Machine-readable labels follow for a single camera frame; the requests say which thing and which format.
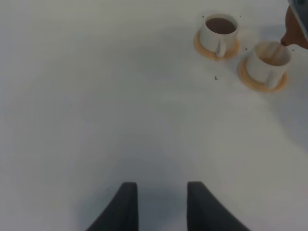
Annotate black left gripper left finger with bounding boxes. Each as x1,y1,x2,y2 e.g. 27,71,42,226
87,182,139,231

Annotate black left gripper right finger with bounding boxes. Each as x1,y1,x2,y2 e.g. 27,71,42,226
187,181,248,231

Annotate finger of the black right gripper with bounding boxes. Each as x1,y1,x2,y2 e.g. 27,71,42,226
288,0,308,39

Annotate brown clay teapot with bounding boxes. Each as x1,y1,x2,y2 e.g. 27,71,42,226
281,6,308,50

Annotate white teacup near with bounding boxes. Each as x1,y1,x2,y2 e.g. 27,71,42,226
246,41,292,90

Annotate white teacup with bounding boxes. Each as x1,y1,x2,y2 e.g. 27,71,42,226
200,13,239,58
246,41,292,90

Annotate white teacup far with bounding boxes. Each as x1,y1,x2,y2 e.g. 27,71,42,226
200,13,239,58

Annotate orange saucer near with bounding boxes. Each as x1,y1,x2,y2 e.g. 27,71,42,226
237,57,288,93

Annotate orange saucer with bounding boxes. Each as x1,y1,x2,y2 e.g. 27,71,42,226
193,30,240,61
237,57,288,93

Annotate orange saucer far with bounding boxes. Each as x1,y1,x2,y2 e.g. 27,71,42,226
193,30,240,61

